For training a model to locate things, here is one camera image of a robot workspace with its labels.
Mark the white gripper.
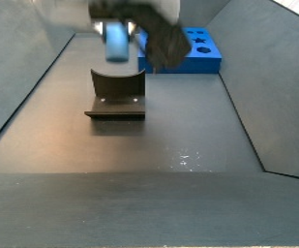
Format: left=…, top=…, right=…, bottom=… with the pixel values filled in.
left=89, top=0, right=192, bottom=70

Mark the light blue oval cylinder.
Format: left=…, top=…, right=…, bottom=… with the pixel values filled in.
left=105, top=22, right=128, bottom=62

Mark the black curved fixture stand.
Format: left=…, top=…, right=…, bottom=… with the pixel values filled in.
left=84, top=71, right=145, bottom=119

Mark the blue foam shape board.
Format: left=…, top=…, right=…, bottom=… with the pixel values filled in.
left=137, top=26, right=223, bottom=75

